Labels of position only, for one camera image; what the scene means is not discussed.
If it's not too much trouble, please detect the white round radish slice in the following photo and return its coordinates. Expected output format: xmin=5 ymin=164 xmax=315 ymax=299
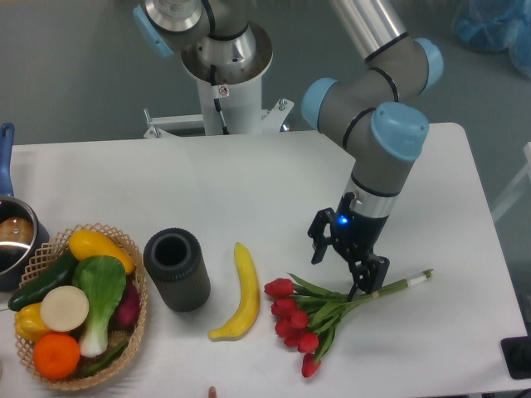
xmin=40 ymin=285 xmax=89 ymax=332

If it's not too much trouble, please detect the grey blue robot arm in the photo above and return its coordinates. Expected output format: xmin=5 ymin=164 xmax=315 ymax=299
xmin=133 ymin=1 xmax=444 ymax=294

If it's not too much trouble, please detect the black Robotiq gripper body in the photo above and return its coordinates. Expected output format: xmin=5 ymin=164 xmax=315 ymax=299
xmin=330 ymin=192 xmax=388 ymax=264

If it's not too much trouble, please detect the black device at edge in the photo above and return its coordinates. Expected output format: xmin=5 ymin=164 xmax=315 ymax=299
xmin=500 ymin=336 xmax=530 ymax=380

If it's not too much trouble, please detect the woven wicker basket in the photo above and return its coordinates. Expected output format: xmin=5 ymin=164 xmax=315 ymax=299
xmin=15 ymin=223 xmax=148 ymax=391

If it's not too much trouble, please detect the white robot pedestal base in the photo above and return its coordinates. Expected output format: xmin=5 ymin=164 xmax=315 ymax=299
xmin=144 ymin=22 xmax=294 ymax=138

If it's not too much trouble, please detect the yellow squash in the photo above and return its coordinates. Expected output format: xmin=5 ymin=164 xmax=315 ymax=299
xmin=68 ymin=230 xmax=136 ymax=274

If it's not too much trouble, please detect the black cable on pedestal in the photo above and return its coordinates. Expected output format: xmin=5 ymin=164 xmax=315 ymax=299
xmin=208 ymin=64 xmax=231 ymax=136

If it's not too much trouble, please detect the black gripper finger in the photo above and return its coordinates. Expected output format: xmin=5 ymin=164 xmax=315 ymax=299
xmin=348 ymin=252 xmax=390 ymax=301
xmin=308 ymin=207 xmax=335 ymax=265

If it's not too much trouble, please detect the green bok choy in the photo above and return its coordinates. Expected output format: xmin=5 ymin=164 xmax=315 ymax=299
xmin=72 ymin=255 xmax=126 ymax=357

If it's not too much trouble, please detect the orange fruit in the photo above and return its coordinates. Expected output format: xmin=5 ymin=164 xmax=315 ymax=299
xmin=32 ymin=333 xmax=80 ymax=380

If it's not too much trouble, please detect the blue plastic bag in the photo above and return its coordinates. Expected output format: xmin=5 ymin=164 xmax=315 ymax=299
xmin=452 ymin=1 xmax=530 ymax=77

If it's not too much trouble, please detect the dark green cucumber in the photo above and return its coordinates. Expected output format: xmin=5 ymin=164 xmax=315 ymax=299
xmin=7 ymin=250 xmax=79 ymax=312

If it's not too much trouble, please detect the purple sweet potato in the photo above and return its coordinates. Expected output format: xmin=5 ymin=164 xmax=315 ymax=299
xmin=114 ymin=279 xmax=140 ymax=328

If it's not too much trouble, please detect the white frame at right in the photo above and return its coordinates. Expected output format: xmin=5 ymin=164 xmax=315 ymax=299
xmin=491 ymin=142 xmax=530 ymax=223

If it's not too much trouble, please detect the fingertip at bottom edge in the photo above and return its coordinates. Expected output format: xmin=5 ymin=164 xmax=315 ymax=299
xmin=207 ymin=386 xmax=217 ymax=398

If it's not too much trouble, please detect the green chili pepper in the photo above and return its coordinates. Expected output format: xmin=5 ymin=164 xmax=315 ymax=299
xmin=76 ymin=340 xmax=129 ymax=378

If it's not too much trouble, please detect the yellow plastic banana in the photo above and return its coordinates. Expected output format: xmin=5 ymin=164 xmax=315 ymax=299
xmin=207 ymin=242 xmax=261 ymax=342

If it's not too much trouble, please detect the blue handled saucepan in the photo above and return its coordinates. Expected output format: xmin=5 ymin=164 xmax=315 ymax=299
xmin=1 ymin=123 xmax=49 ymax=292

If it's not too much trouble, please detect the red tulip bouquet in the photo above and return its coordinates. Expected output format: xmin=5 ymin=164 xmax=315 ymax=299
xmin=264 ymin=269 xmax=433 ymax=378

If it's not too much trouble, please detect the dark grey ribbed vase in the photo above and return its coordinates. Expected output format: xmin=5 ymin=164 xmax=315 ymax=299
xmin=143 ymin=227 xmax=211 ymax=313

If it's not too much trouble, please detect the yellow bell pepper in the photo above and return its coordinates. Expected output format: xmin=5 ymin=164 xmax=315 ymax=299
xmin=15 ymin=303 xmax=51 ymax=342

